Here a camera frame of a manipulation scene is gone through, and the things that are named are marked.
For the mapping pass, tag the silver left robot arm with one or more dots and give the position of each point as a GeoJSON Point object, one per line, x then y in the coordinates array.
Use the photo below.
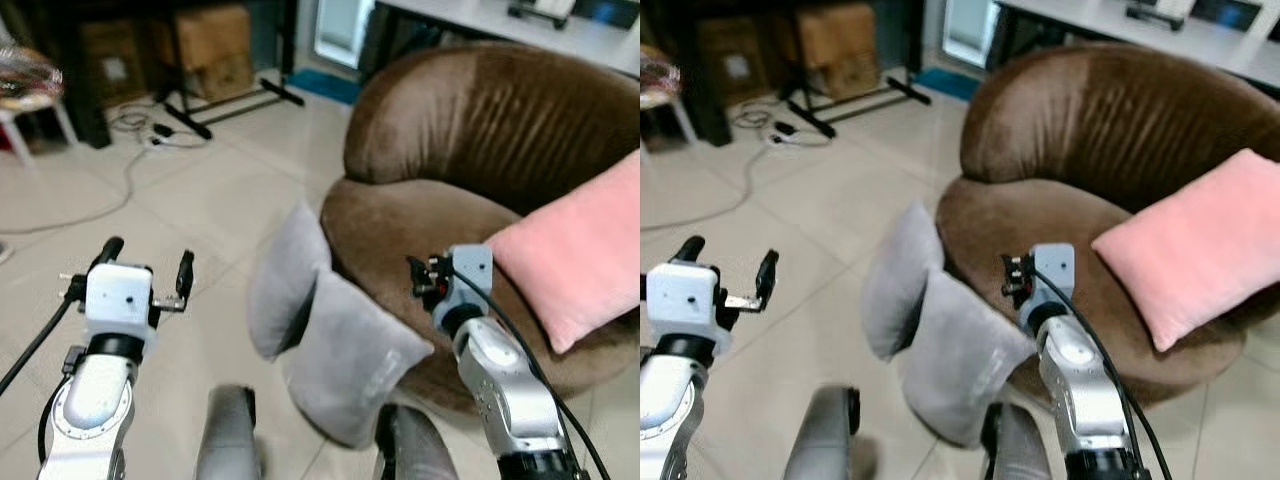
{"type": "Point", "coordinates": [95, 400]}
{"type": "Point", "coordinates": [670, 400]}

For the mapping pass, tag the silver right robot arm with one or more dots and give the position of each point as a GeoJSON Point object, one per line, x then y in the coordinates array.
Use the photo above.
{"type": "Point", "coordinates": [510, 390]}
{"type": "Point", "coordinates": [1085, 390]}

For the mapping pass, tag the grey velvet pillow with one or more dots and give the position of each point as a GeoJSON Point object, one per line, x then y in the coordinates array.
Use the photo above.
{"type": "Point", "coordinates": [900, 280]}
{"type": "Point", "coordinates": [285, 280]}
{"type": "Point", "coordinates": [350, 360]}
{"type": "Point", "coordinates": [960, 360]}

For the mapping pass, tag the pink square pillow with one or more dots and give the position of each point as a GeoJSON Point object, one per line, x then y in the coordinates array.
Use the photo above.
{"type": "Point", "coordinates": [1190, 250]}
{"type": "Point", "coordinates": [575, 260]}

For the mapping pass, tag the brown round velvet sofa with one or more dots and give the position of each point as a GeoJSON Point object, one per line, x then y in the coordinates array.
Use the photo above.
{"type": "Point", "coordinates": [1080, 130]}
{"type": "Point", "coordinates": [450, 140]}

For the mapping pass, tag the blue floor mat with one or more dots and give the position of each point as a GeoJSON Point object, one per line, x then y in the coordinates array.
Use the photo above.
{"type": "Point", "coordinates": [322, 86]}
{"type": "Point", "coordinates": [945, 83]}

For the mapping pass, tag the black power adapter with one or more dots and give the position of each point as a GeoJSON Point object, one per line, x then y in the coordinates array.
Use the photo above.
{"type": "Point", "coordinates": [786, 128]}
{"type": "Point", "coordinates": [162, 130]}

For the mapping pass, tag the small white stool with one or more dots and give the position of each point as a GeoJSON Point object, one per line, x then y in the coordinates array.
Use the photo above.
{"type": "Point", "coordinates": [20, 110]}
{"type": "Point", "coordinates": [662, 100]}

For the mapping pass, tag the black metal stand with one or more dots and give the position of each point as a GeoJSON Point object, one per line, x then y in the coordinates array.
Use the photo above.
{"type": "Point", "coordinates": [810, 112]}
{"type": "Point", "coordinates": [190, 115]}

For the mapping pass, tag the grey left robot leg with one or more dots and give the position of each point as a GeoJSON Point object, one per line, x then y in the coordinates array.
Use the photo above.
{"type": "Point", "coordinates": [822, 440]}
{"type": "Point", "coordinates": [228, 440]}

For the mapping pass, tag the grey robot leg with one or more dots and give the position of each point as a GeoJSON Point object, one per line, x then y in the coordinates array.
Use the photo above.
{"type": "Point", "coordinates": [822, 440]}
{"type": "Point", "coordinates": [420, 450]}
{"type": "Point", "coordinates": [228, 440]}
{"type": "Point", "coordinates": [1015, 450]}

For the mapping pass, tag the grey right robot leg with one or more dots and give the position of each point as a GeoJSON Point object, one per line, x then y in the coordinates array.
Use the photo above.
{"type": "Point", "coordinates": [420, 450]}
{"type": "Point", "coordinates": [1015, 450]}

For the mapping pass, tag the clear pinkish plastic bag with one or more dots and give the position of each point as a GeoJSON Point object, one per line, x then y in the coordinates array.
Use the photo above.
{"type": "Point", "coordinates": [657, 70]}
{"type": "Point", "coordinates": [25, 72]}

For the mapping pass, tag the dark labelled cardboard box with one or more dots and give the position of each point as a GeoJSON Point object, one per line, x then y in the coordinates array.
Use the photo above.
{"type": "Point", "coordinates": [735, 65]}
{"type": "Point", "coordinates": [115, 65]}

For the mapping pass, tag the black shelf unit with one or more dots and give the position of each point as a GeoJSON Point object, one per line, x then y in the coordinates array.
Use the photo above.
{"type": "Point", "coordinates": [60, 60]}
{"type": "Point", "coordinates": [682, 60]}

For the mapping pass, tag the large brown cardboard box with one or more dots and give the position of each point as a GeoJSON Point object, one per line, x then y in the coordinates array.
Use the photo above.
{"type": "Point", "coordinates": [838, 50]}
{"type": "Point", "coordinates": [215, 50]}

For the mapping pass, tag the white desk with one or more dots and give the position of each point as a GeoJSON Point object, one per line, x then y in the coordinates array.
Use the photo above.
{"type": "Point", "coordinates": [560, 40]}
{"type": "Point", "coordinates": [1180, 42]}

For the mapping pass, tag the white glossy panel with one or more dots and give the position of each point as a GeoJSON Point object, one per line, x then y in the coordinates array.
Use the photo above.
{"type": "Point", "coordinates": [342, 30]}
{"type": "Point", "coordinates": [968, 30]}

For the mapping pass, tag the dark flat screen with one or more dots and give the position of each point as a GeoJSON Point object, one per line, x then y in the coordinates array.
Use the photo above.
{"type": "Point", "coordinates": [1226, 12]}
{"type": "Point", "coordinates": [606, 10]}

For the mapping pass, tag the black desktop device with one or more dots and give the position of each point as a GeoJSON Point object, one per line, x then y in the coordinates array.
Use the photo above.
{"type": "Point", "coordinates": [1158, 13]}
{"type": "Point", "coordinates": [540, 12]}

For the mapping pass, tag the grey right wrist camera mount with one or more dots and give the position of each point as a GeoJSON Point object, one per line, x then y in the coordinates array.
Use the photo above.
{"type": "Point", "coordinates": [1053, 272]}
{"type": "Point", "coordinates": [470, 275]}

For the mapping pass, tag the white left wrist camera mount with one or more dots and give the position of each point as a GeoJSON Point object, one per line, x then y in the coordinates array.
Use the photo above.
{"type": "Point", "coordinates": [118, 295]}
{"type": "Point", "coordinates": [680, 295]}

